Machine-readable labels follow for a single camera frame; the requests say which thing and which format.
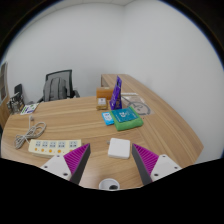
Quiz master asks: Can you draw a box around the wooden shelf unit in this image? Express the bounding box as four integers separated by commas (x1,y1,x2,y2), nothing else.
0,61,11,129

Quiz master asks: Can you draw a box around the small blue packet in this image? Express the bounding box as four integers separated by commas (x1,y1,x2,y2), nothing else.
101,111,115,127

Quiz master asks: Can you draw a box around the grey backpack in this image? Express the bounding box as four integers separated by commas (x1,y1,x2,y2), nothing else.
42,77,69,102

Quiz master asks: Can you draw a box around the white block charger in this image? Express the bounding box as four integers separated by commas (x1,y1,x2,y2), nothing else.
106,137,131,160

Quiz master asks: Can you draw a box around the small black chair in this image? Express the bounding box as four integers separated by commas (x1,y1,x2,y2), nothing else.
13,83,24,98

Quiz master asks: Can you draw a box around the teal flat packet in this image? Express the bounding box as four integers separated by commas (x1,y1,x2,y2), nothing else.
110,107,139,124

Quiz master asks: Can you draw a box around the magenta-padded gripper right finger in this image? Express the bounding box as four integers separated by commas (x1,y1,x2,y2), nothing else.
131,143,183,186

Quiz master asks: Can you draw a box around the white and green leaflet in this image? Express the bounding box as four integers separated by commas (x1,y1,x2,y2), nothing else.
19,102,40,116

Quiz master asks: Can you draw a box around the white coiled power cable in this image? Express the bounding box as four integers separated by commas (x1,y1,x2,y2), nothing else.
13,114,47,150

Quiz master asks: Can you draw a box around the clear plastic bag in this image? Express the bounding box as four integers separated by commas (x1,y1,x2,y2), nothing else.
120,94,153,117

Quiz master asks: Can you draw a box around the black mesh office chair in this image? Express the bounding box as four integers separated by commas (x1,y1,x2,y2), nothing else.
37,69,81,103

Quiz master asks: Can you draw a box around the cream power strip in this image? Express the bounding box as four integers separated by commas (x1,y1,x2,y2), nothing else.
27,138,83,158

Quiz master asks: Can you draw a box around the white round cup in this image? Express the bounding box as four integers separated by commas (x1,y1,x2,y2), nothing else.
98,178,120,191

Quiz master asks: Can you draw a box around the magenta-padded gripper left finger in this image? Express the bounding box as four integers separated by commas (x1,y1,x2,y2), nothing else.
40,143,92,185

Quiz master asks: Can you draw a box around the purple stand-up pouch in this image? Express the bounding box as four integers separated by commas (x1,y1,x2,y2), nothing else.
109,75,123,111

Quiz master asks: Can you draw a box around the green folded cloth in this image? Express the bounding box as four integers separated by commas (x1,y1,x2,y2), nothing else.
113,106,145,132

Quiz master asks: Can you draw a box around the small yellow packet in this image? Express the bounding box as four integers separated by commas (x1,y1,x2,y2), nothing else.
96,97,109,111

